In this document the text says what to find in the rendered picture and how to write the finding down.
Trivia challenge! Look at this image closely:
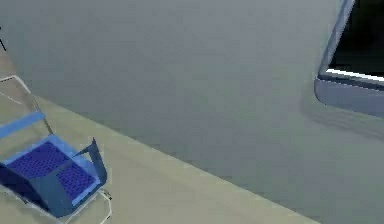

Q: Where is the grey framed window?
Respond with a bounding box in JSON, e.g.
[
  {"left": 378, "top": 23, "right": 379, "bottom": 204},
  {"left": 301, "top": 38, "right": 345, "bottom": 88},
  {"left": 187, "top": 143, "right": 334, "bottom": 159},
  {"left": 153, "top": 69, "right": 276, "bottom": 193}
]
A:
[{"left": 313, "top": 0, "right": 384, "bottom": 119}]

